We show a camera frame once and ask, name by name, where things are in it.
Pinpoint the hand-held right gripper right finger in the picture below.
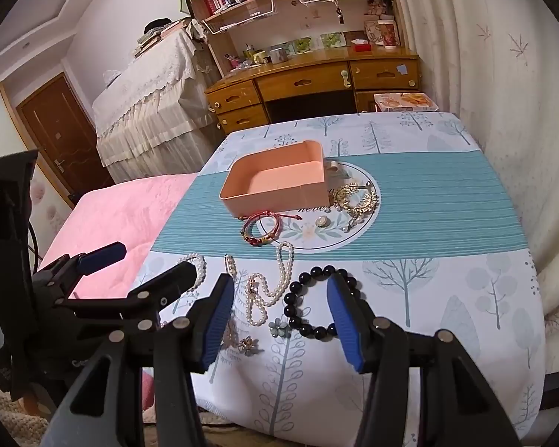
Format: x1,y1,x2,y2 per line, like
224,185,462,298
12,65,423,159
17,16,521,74
326,272,522,447

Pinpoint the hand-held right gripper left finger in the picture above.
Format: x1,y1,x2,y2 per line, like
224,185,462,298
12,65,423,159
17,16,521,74
40,272,236,447

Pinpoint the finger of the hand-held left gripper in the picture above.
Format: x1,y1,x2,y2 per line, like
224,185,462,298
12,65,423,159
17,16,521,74
53,261,200,336
30,241,127,290

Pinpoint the pearl bracelet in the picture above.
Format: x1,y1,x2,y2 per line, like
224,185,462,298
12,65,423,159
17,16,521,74
176,252,208,289

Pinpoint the gold flower brooch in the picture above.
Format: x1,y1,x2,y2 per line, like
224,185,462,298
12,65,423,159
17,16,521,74
237,335,264,355

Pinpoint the long pearl necklace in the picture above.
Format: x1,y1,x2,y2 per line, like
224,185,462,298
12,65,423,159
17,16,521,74
244,241,295,327

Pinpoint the black bead bracelet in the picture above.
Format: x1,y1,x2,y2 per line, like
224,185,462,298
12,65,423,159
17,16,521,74
283,265,360,340

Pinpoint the red beaded bracelet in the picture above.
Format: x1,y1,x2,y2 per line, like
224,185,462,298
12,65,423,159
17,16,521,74
240,210,303,247

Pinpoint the pink plastic box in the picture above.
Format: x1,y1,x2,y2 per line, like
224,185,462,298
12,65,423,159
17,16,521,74
219,140,329,219

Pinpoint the gold leaf bracelet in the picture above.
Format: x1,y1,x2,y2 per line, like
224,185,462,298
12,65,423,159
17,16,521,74
332,181,382,234

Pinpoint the pink blanket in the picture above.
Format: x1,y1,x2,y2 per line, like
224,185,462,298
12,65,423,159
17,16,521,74
37,173,201,410

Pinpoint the tree printed tablecloth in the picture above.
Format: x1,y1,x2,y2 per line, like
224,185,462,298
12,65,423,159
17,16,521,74
133,112,548,445

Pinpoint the brown wooden door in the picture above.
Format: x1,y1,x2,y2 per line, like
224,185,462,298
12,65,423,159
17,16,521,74
16,72,115,206

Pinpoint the beige woven rug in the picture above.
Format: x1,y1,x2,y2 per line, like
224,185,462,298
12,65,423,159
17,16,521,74
0,382,52,447

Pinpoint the white lace cover cloth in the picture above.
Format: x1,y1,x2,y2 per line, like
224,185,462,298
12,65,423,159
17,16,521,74
91,28,215,182

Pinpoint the stack of books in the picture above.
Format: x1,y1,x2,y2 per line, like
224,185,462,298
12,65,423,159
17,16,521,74
133,19,189,59

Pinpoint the orange printed flat box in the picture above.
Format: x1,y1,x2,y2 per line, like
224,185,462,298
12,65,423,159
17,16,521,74
373,92,439,113

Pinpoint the wooden desk with drawers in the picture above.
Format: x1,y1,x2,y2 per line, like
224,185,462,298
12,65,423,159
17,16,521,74
204,48,422,136

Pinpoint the cream leaf printed curtain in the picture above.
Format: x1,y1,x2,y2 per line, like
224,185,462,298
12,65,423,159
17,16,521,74
391,0,559,373

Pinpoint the wooden bookshelf hutch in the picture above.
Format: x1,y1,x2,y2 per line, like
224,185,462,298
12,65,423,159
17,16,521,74
171,0,411,77

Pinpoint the floral canister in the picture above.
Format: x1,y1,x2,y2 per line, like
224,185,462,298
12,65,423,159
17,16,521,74
364,15,399,51

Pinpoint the white wire basket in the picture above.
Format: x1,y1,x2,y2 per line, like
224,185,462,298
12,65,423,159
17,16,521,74
201,0,280,35

